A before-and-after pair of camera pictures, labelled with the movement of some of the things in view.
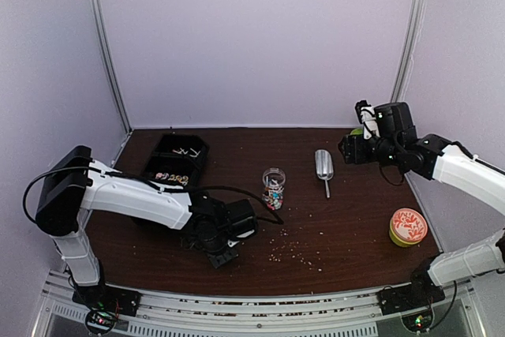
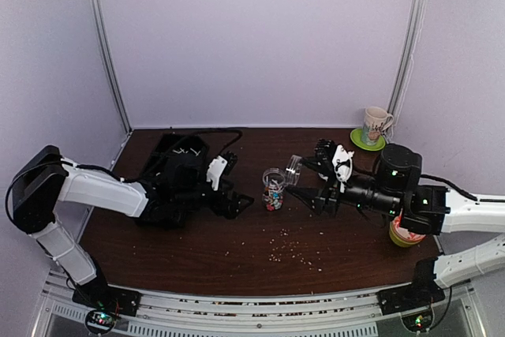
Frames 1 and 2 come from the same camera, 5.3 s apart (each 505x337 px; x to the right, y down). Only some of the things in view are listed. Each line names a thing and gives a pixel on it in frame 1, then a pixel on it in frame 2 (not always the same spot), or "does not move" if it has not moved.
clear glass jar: x=274 y=180 does not move
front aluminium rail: x=352 y=315 does not move
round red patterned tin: x=408 y=227 does not move
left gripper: x=218 y=260 → x=230 y=211
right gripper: x=353 y=146 → x=319 y=196
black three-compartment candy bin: x=175 y=160 does not move
